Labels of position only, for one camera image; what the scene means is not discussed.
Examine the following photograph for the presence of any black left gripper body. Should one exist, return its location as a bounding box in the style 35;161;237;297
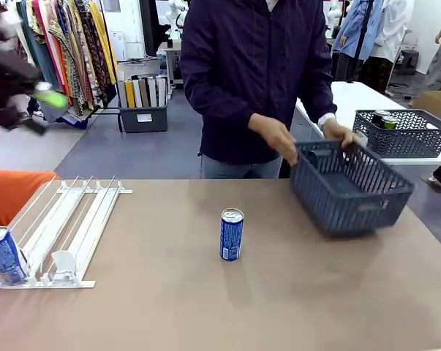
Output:
0;60;42;129

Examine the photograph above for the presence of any blue drink can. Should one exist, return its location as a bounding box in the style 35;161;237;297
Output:
0;225;24;286
219;208;245;262

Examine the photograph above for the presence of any blue-grey plastic woven basket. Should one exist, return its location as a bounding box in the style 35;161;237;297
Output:
353;108;441;159
289;140;415;238

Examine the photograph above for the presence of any person's right forearm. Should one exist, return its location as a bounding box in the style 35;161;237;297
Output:
185;69;260;127

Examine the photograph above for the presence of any person's left forearm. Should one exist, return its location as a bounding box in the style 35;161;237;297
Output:
295;69;339;124

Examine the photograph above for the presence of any white dispenser pusher plate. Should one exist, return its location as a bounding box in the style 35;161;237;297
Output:
50;250;77;283

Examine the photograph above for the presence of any person's right hand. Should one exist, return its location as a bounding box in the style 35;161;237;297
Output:
249;112;300;166

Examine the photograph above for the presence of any person's left hand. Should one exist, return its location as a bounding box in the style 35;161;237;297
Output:
321;122;362;151

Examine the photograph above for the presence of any orange hanging garment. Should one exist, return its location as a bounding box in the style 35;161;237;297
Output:
54;32;75;107

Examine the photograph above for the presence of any blue folded cloth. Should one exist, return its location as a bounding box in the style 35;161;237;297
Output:
55;107;91;130

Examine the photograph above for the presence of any brown patterned hanging garment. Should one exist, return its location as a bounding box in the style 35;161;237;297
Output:
72;0;110;107

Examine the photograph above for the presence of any yellow hanging garment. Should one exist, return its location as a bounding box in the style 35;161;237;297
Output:
89;1;118;86

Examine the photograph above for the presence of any yellow fabric roll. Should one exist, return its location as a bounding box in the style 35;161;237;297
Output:
125;80;136;109

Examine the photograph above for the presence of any white floor appliance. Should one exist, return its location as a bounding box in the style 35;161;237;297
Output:
108;31;128;63

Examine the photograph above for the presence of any white fabric roll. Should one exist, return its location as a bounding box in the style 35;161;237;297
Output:
156;75;167;107
132;78;143;109

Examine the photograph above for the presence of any brown fabric roll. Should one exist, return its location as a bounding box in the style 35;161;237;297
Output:
139;78;150;108

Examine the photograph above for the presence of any grey plastic storage bin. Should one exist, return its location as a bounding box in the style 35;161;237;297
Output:
118;105;169;134

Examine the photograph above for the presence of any light grey fabric roll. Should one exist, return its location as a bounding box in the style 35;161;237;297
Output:
148;76;158;108

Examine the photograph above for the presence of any grey workbench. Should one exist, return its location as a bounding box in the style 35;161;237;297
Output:
156;40;184;89

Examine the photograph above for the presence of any person in dark purple jacket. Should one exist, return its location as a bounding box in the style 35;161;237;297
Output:
179;0;339;180

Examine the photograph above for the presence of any white side table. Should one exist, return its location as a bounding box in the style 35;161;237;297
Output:
295;80;441;166

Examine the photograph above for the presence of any mannequin in blue shirt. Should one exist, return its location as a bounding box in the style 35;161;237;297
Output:
331;0;386;84

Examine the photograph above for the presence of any black stand pole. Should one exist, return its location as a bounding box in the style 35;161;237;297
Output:
353;0;374;62

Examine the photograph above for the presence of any mannequin in white coat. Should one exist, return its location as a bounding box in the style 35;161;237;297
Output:
362;0;415;93

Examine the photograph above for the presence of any black plastic stool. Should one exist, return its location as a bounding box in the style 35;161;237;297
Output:
400;48;421;76

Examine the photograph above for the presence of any brown cardboard box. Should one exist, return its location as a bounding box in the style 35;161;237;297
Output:
411;90;441;124

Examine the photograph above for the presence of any black clothes rack frame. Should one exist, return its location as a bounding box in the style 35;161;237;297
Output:
91;0;124;133

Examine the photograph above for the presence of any white wire can dispenser rack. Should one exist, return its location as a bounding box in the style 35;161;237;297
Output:
0;175;134;290

